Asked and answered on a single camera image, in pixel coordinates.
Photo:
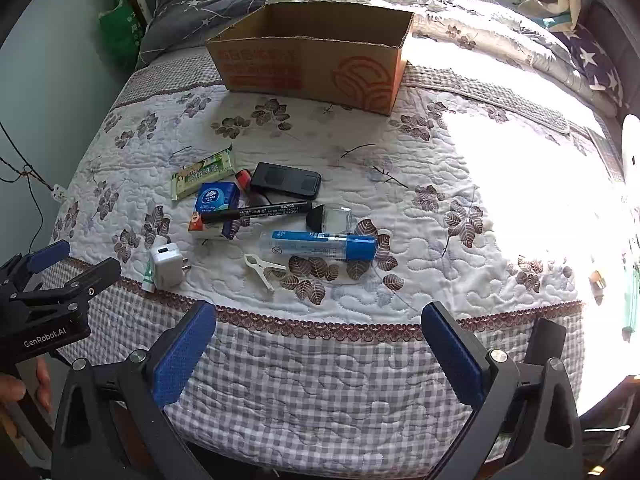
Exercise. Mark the green snack packet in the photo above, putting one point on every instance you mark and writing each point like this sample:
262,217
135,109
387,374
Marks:
200,172

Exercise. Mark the blue tissue pack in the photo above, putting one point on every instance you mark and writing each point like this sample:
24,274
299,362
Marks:
215,197

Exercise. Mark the white round object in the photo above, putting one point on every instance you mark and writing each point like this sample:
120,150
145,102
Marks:
631,150

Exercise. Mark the black power bank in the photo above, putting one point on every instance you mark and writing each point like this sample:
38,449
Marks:
285,180

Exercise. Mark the white clothes peg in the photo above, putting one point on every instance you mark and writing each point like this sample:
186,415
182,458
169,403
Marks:
260,265

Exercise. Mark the green plastic bag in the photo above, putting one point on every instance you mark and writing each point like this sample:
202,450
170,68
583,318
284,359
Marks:
120,30

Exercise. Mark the person's left hand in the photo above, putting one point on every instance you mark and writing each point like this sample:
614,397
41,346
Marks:
20,388

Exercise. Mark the grey star print duvet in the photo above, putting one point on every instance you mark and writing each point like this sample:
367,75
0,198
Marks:
200,5

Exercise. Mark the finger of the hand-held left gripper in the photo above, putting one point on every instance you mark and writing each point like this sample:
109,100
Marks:
95,280
47,255

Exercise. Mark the blue clear tube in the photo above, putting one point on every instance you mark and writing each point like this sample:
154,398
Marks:
320,245

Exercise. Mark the red lighter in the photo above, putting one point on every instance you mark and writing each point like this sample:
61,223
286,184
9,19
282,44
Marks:
243,178

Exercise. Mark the navy star print pillow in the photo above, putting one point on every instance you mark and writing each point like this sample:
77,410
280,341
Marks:
595,60

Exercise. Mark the white power strip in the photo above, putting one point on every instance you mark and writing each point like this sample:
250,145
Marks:
59,192

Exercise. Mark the brown cardboard box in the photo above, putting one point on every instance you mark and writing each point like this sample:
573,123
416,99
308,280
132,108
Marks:
310,65

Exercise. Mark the teal object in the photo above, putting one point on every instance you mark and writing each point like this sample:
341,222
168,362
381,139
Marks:
633,300

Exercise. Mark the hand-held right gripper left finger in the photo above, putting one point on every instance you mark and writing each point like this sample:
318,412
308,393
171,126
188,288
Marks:
184,352

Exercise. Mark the white charger plug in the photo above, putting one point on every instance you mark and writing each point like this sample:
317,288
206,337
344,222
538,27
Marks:
167,265

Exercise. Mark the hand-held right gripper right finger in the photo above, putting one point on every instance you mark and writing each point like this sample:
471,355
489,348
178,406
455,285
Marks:
455,355

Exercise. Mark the floral quilted bed cover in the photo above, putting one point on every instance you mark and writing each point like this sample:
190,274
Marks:
380,160

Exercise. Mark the green white small packet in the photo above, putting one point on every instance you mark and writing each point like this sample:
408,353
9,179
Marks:
148,280

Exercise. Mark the black marker pen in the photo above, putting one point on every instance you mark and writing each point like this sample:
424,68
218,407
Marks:
260,210

